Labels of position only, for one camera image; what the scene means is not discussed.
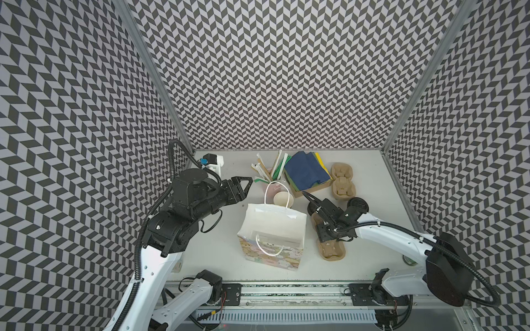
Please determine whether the metal base rail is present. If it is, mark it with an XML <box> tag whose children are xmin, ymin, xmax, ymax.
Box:
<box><xmin>147</xmin><ymin>279</ymin><xmax>481</xmax><ymax>330</ymax></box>

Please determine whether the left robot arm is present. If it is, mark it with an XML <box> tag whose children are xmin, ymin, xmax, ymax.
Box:
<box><xmin>105</xmin><ymin>139</ymin><xmax>253</xmax><ymax>330</ymax></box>

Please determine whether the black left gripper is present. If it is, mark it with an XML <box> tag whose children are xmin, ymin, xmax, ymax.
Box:
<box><xmin>192</xmin><ymin>175</ymin><xmax>253</xmax><ymax>221</ymax></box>

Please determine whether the stack of pulp cup carriers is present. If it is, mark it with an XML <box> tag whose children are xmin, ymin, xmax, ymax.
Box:
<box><xmin>331</xmin><ymin>163</ymin><xmax>356</xmax><ymax>201</ymax></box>

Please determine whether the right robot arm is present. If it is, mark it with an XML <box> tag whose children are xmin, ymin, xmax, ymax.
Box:
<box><xmin>303</xmin><ymin>192</ymin><xmax>501</xmax><ymax>308</ymax></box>

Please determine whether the brown tea bottle yellow cap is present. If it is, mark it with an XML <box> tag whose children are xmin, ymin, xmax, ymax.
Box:
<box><xmin>402</xmin><ymin>255</ymin><xmax>418</xmax><ymax>266</ymax></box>

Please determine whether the pink metal bucket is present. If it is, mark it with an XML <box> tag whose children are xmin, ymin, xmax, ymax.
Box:
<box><xmin>262</xmin><ymin>181</ymin><xmax>285</xmax><ymax>197</ymax></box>

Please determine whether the yellow napkin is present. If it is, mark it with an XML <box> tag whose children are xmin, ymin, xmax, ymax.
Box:
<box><xmin>314</xmin><ymin>152</ymin><xmax>333</xmax><ymax>179</ymax></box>

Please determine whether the green napkin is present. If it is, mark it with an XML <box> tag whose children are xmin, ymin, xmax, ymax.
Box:
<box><xmin>284</xmin><ymin>172</ymin><xmax>299</xmax><ymax>193</ymax></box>

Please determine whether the cardboard napkin box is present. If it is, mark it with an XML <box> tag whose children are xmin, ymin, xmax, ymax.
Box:
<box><xmin>288</xmin><ymin>179</ymin><xmax>333</xmax><ymax>198</ymax></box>

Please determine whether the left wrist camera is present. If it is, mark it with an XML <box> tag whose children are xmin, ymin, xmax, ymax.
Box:
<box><xmin>200</xmin><ymin>153</ymin><xmax>224</xmax><ymax>176</ymax></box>

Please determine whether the black cup lid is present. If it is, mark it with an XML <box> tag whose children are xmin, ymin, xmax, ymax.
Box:
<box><xmin>347</xmin><ymin>197</ymin><xmax>369</xmax><ymax>213</ymax></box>

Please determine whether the cartoon animal paper bag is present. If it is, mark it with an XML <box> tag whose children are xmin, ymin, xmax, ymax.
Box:
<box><xmin>237</xmin><ymin>194</ymin><xmax>307</xmax><ymax>271</ymax></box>

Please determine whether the green paper cup stack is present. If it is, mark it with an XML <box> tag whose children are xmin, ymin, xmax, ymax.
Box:
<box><xmin>273</xmin><ymin>192</ymin><xmax>294</xmax><ymax>208</ymax></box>

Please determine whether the pulp cup carrier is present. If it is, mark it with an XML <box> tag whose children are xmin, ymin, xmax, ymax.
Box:
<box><xmin>311</xmin><ymin>212</ymin><xmax>346</xmax><ymax>262</ymax></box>

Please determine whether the dark blue napkin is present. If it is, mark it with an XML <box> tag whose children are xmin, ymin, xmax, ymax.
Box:
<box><xmin>284</xmin><ymin>151</ymin><xmax>331</xmax><ymax>191</ymax></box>

